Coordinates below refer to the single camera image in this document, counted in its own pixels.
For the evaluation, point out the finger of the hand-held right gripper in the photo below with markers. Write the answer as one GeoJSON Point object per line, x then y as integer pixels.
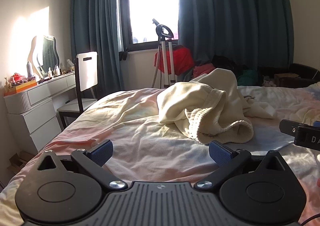
{"type": "Point", "coordinates": [287, 127]}

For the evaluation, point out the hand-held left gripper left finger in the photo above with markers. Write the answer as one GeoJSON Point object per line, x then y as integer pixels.
{"type": "Point", "coordinates": [101, 152]}

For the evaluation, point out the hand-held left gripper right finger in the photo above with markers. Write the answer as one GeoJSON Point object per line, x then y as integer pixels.
{"type": "Point", "coordinates": [221, 152]}

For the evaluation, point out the cream sweatpants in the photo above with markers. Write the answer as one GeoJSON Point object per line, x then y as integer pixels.
{"type": "Point", "coordinates": [212, 106]}

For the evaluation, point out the brown wooden box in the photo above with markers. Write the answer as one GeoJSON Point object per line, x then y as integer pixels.
{"type": "Point", "coordinates": [286, 76]}

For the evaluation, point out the dark sofa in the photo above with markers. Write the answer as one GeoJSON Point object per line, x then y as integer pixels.
{"type": "Point", "coordinates": [300, 73]}

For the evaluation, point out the green cloth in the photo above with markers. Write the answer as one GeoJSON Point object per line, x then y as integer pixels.
{"type": "Point", "coordinates": [247, 76]}

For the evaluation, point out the white chair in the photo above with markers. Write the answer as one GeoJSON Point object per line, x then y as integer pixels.
{"type": "Point", "coordinates": [82, 78]}

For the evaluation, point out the white dressing table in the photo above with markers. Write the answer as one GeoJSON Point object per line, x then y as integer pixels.
{"type": "Point", "coordinates": [37, 106]}

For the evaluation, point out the cardboard box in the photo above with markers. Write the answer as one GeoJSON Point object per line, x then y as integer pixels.
{"type": "Point", "coordinates": [18, 162]}

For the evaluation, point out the pink cloth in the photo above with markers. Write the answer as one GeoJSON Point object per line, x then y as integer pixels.
{"type": "Point", "coordinates": [203, 69]}

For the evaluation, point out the black cloth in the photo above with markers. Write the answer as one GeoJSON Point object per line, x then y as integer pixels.
{"type": "Point", "coordinates": [225, 62]}

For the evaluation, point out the red bag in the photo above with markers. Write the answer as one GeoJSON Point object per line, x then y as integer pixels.
{"type": "Point", "coordinates": [181, 57]}

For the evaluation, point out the orange box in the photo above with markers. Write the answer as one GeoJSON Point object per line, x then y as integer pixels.
{"type": "Point", "coordinates": [21, 87]}

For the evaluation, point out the window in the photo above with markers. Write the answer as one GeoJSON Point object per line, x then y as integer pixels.
{"type": "Point", "coordinates": [152, 4]}

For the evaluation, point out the wavy frame mirror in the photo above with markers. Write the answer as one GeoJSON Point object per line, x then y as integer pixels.
{"type": "Point", "coordinates": [45, 52]}

